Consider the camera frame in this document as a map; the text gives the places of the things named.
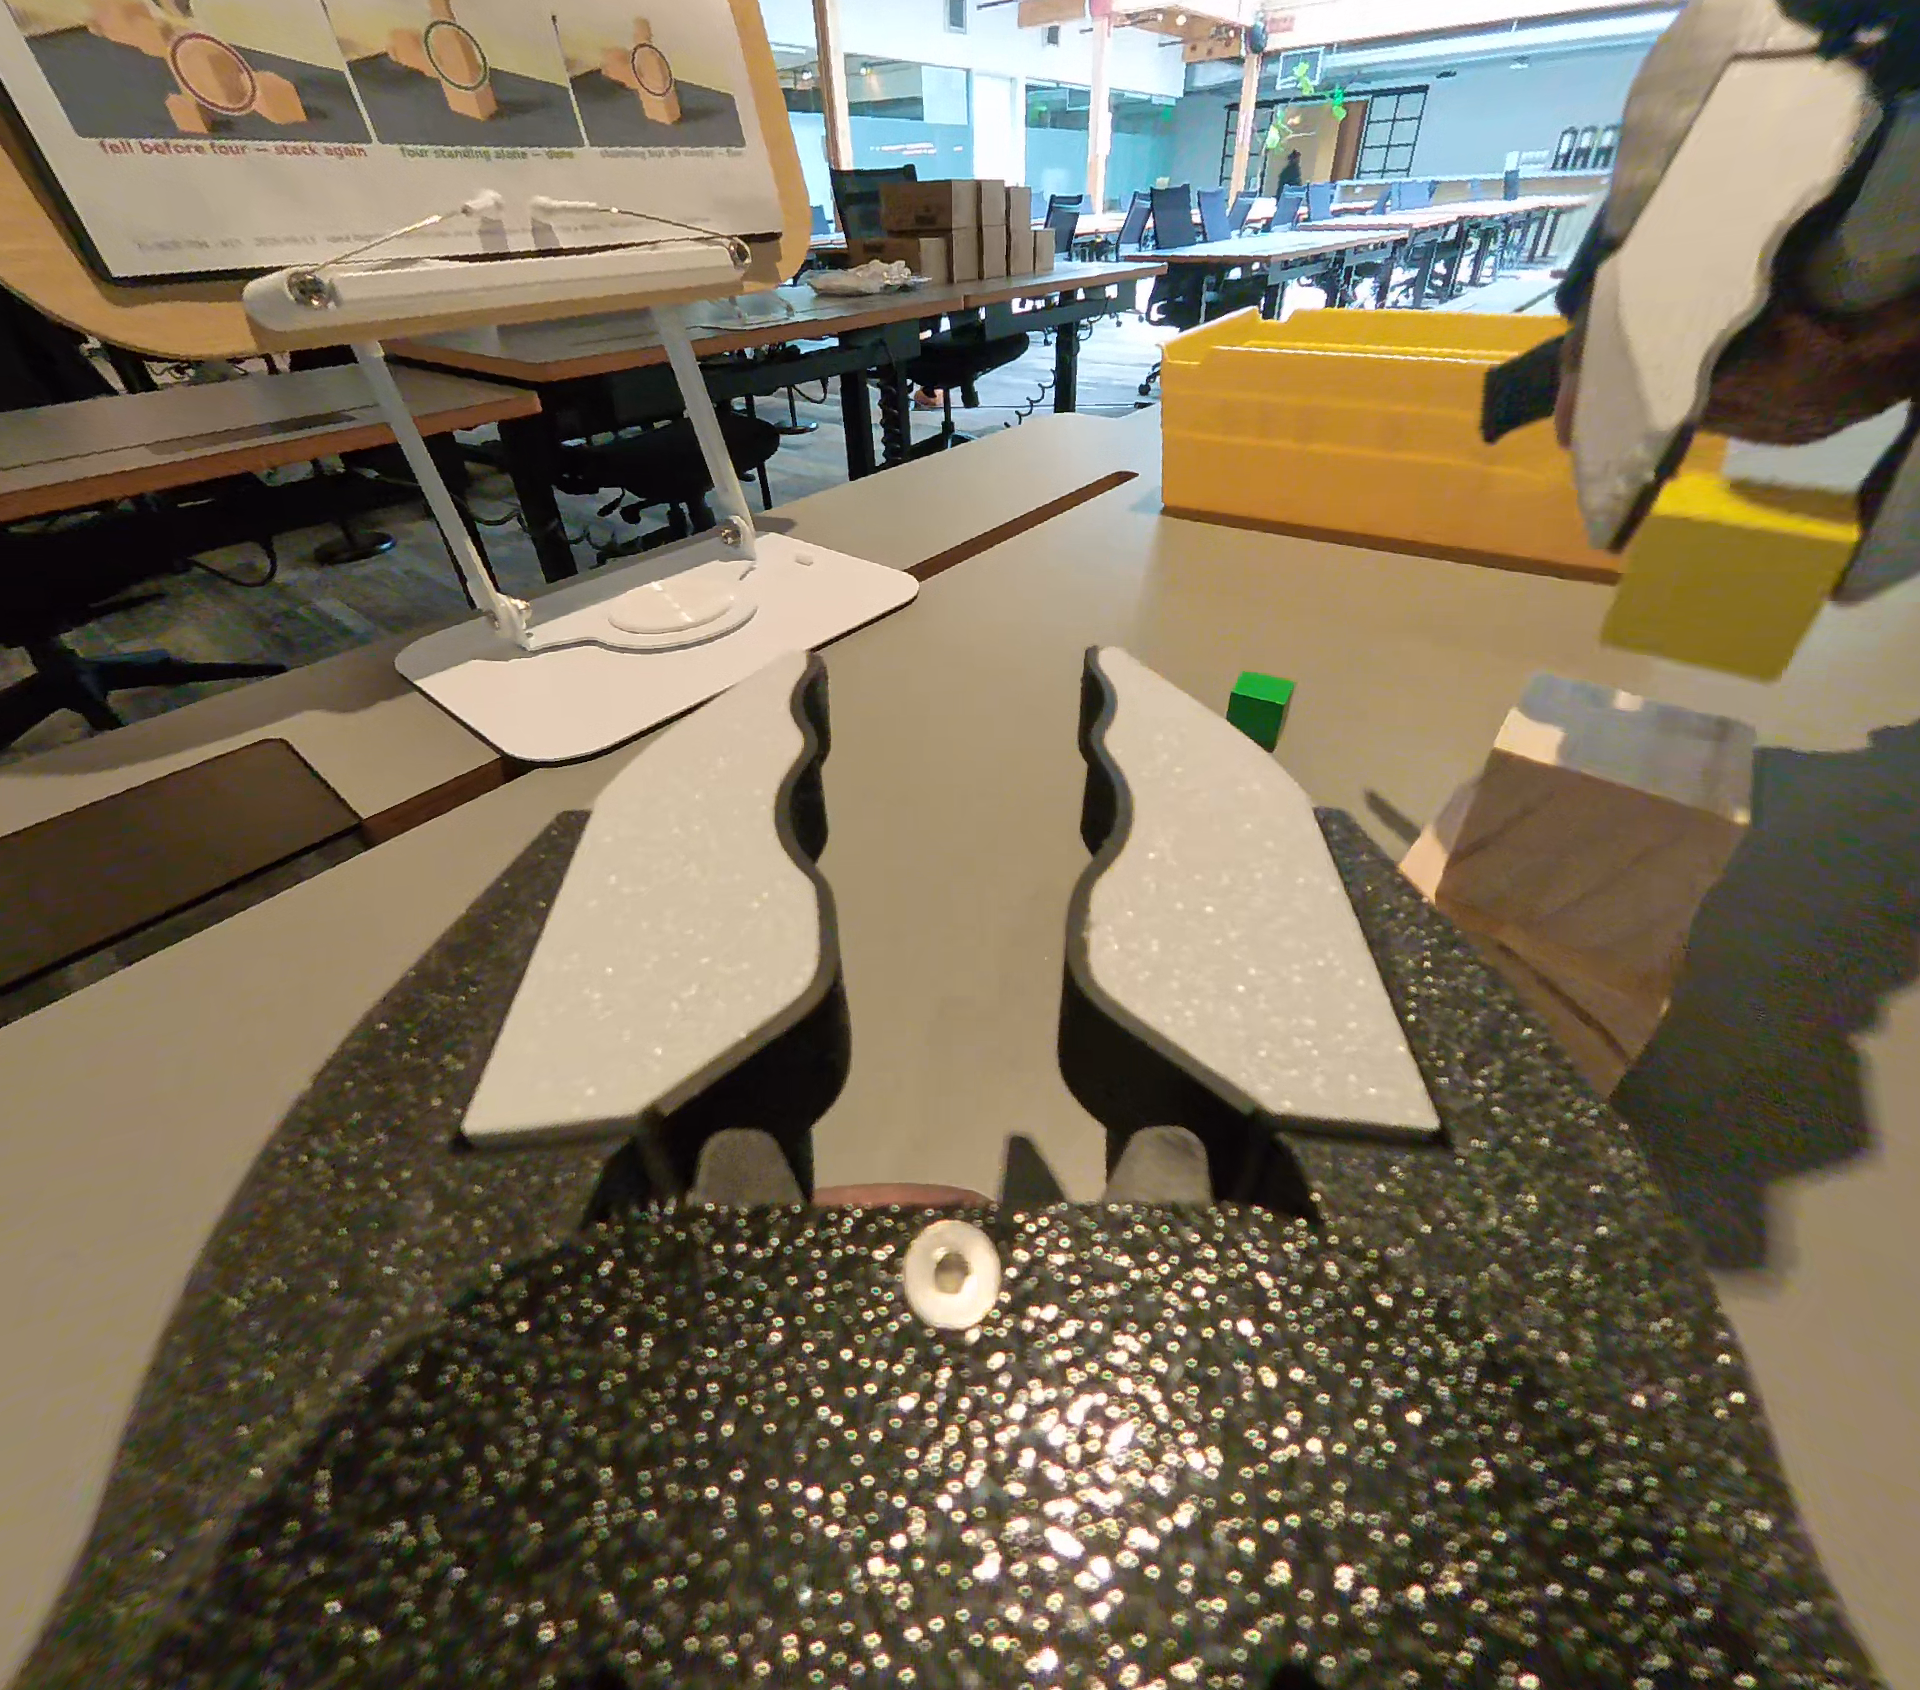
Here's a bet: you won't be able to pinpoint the wooden document stand white base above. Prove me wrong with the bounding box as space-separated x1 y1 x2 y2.
0 0 919 763

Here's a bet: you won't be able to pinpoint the long office desk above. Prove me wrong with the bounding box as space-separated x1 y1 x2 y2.
389 256 1168 390

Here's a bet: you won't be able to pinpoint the yellow plastic bin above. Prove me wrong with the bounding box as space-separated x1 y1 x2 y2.
1158 307 1728 582

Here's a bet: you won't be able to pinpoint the large wooden cube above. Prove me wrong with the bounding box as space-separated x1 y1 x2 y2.
1397 804 1674 1100

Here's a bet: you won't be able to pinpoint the stack of cardboard boxes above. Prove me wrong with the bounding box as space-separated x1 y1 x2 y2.
876 179 1059 287

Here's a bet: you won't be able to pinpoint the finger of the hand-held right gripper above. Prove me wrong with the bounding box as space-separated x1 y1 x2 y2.
1555 53 1879 557
1831 407 1920 607

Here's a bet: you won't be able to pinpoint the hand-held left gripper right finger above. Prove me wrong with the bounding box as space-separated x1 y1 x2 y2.
1056 644 1448 1150

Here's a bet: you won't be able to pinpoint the yellow wooden cube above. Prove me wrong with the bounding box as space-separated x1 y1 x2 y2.
1600 466 1861 683

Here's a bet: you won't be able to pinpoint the medium wooden cube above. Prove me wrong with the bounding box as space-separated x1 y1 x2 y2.
1432 671 1757 973

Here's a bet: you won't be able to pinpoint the wood-edged neighbouring desk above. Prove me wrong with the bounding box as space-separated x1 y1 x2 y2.
0 363 545 526

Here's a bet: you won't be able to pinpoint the green hanging plant decoration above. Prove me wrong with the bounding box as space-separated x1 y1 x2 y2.
1265 63 1356 150

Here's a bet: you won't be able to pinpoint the dark desk cable cover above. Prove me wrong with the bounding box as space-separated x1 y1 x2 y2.
0 737 366 990

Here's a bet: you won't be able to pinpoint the rows of distant desks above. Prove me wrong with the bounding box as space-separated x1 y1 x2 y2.
1050 123 1625 330

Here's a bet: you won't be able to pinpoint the person's right hand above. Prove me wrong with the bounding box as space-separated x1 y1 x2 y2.
1705 293 1920 442

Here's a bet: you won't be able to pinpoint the black office chair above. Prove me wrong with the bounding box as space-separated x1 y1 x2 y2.
905 316 1040 407
0 521 289 750

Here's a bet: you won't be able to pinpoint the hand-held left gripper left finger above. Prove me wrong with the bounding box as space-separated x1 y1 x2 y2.
456 648 854 1152

